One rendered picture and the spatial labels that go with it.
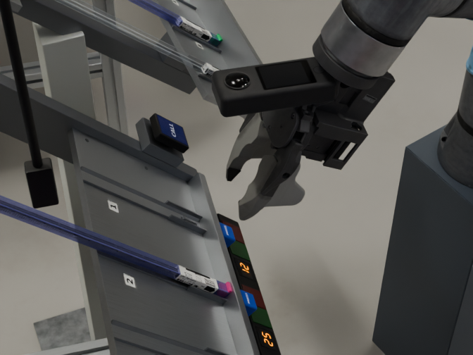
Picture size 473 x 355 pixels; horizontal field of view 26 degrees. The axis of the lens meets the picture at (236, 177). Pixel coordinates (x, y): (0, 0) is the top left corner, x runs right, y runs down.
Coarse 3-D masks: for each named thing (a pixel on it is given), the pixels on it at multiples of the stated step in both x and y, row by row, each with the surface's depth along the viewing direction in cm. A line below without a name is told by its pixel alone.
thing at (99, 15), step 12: (60, 0) 124; (72, 0) 124; (84, 12) 126; (96, 12) 127; (108, 24) 129; (120, 24) 130; (132, 36) 132; (144, 36) 132; (156, 48) 134; (168, 48) 135; (180, 60) 138; (192, 60) 138; (204, 72) 141
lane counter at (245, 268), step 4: (236, 260) 133; (240, 260) 134; (236, 264) 132; (240, 264) 133; (244, 264) 134; (248, 264) 134; (240, 268) 132; (244, 268) 133; (248, 268) 134; (240, 272) 131; (244, 272) 132; (248, 272) 133; (252, 272) 134; (244, 276) 132; (248, 276) 132; (252, 276) 133
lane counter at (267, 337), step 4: (256, 328) 125; (260, 328) 126; (260, 332) 125; (264, 332) 126; (268, 332) 127; (272, 332) 127; (260, 336) 125; (264, 336) 125; (268, 336) 126; (272, 336) 127; (260, 340) 124; (264, 340) 125; (268, 340) 126; (272, 340) 126; (264, 344) 124; (268, 344) 125; (272, 344) 126; (276, 344) 126; (268, 348) 124; (272, 348) 125; (276, 348) 126
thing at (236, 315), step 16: (192, 192) 133; (208, 192) 132; (208, 208) 130; (208, 224) 129; (208, 240) 127; (224, 240) 127; (224, 256) 124; (224, 272) 123; (224, 304) 121; (240, 304) 120; (240, 320) 118; (240, 336) 117; (240, 352) 117; (256, 352) 116
